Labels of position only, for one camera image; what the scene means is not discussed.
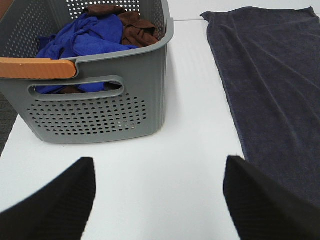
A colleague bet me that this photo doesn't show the grey perforated plastic basket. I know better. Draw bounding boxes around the grey perforated plastic basket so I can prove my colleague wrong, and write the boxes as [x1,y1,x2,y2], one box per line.
[0,0,174,144]

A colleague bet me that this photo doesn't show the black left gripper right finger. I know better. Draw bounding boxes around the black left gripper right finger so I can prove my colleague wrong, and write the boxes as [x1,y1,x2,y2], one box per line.
[223,156,320,240]

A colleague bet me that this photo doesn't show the brown towel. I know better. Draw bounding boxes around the brown towel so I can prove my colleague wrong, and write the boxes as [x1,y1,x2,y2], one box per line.
[83,4,158,48]

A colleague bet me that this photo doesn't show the blue towel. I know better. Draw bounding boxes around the blue towel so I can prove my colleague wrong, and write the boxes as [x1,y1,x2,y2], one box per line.
[35,12,139,95]

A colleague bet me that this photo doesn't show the dark grey towel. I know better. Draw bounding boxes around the dark grey towel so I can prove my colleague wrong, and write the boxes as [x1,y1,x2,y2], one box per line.
[202,7,320,206]

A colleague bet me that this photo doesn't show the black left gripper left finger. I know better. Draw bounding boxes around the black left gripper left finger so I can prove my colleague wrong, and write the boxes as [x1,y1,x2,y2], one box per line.
[0,157,96,240]

